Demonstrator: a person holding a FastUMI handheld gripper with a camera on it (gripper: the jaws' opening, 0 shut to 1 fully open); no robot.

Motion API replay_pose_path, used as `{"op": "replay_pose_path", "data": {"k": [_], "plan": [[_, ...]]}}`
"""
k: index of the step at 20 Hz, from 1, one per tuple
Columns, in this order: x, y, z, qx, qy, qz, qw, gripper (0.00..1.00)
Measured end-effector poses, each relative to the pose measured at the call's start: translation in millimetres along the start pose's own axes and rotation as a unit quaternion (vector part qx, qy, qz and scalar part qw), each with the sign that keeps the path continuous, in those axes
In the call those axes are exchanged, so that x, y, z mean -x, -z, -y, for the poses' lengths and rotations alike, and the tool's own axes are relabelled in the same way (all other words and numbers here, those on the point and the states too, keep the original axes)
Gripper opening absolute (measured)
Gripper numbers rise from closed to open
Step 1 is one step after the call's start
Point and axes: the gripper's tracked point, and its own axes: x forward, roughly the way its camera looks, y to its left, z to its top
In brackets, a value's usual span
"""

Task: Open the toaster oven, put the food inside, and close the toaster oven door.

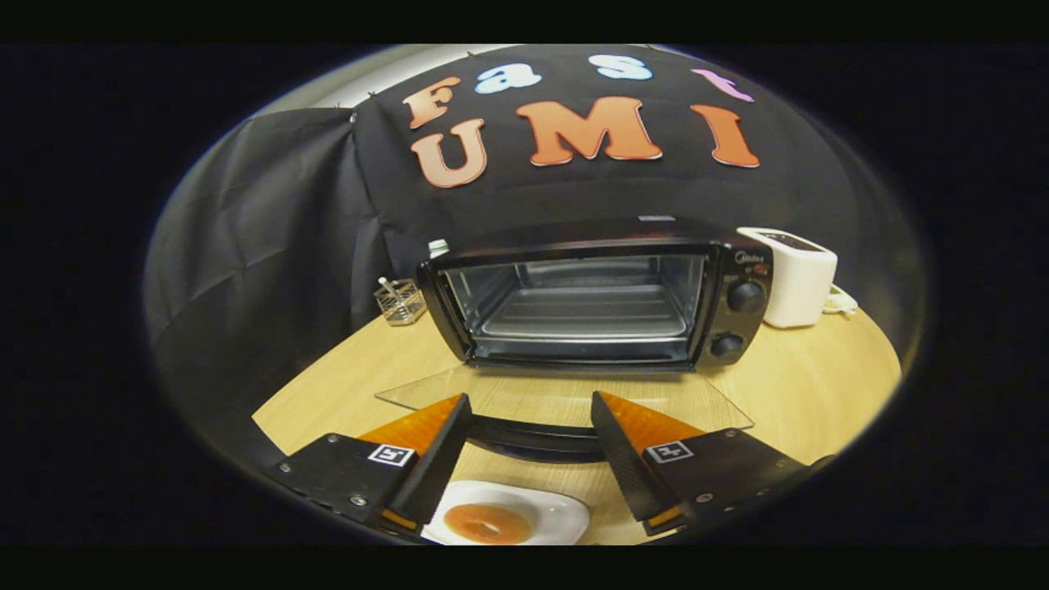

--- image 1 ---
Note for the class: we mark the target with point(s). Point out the black toaster oven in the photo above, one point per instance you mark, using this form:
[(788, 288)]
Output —
[(742, 328)]

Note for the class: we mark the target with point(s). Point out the white bread toaster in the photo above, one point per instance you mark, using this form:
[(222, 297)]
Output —
[(791, 283)]

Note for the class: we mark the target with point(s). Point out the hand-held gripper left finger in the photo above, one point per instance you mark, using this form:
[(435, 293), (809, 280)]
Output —
[(434, 467)]

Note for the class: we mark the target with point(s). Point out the round glazed bread bun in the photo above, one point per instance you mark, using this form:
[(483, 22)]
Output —
[(488, 524)]

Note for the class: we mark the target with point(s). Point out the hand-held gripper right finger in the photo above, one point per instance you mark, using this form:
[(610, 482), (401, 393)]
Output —
[(627, 467)]

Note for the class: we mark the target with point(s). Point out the white oval plate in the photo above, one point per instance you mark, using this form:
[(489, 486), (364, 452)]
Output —
[(557, 516)]

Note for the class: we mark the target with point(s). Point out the metal oven tray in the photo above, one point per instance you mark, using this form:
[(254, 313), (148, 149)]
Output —
[(582, 315)]

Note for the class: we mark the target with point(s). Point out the black backdrop cloth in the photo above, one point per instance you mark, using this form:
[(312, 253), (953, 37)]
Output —
[(270, 246)]

